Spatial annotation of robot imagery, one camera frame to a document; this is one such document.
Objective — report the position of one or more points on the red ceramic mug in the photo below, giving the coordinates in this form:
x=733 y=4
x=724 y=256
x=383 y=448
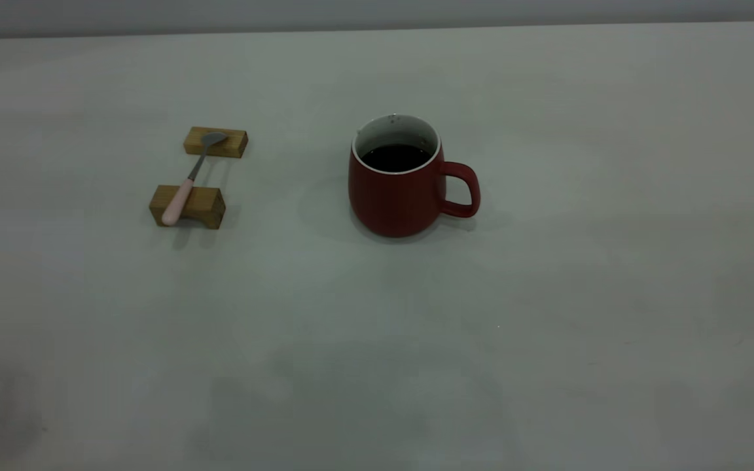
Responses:
x=393 y=203

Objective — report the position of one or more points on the arched wooden block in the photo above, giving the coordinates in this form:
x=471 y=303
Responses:
x=210 y=206

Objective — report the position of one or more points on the flat wooden block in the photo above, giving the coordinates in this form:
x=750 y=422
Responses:
x=234 y=145

